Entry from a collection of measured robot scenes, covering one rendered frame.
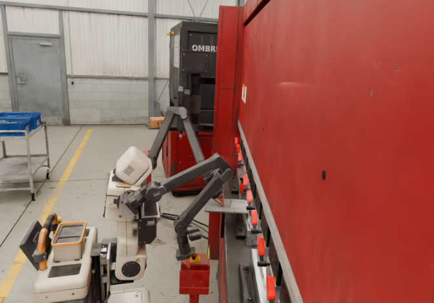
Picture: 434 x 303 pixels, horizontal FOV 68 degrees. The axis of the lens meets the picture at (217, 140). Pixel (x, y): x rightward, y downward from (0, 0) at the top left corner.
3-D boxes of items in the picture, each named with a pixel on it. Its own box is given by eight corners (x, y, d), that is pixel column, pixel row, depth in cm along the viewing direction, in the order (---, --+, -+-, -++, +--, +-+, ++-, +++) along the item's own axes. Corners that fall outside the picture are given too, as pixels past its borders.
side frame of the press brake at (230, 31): (207, 245, 334) (218, 9, 276) (289, 248, 335) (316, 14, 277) (206, 260, 310) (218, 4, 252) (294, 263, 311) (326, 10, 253)
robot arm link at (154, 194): (221, 147, 169) (226, 152, 159) (231, 169, 172) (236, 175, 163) (143, 185, 164) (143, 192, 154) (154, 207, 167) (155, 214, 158)
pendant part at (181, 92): (177, 121, 333) (178, 86, 324) (189, 121, 334) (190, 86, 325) (176, 130, 290) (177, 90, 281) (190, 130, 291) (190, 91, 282)
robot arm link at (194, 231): (174, 219, 171) (175, 227, 163) (195, 214, 173) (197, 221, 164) (179, 239, 174) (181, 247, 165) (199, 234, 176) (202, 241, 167)
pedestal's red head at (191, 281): (181, 270, 191) (182, 243, 187) (208, 271, 192) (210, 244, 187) (179, 294, 172) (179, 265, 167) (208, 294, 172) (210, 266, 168)
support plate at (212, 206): (205, 199, 211) (205, 198, 211) (245, 201, 212) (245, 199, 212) (204, 212, 194) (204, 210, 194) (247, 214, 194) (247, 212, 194)
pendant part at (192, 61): (180, 132, 344) (181, 50, 323) (203, 132, 347) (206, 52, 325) (179, 145, 295) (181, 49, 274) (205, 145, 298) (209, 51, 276)
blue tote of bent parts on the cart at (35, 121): (3, 124, 455) (2, 112, 450) (42, 124, 467) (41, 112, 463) (-7, 130, 421) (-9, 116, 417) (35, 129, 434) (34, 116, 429)
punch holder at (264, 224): (258, 243, 131) (261, 206, 127) (278, 244, 131) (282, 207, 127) (263, 266, 116) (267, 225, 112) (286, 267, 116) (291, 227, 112)
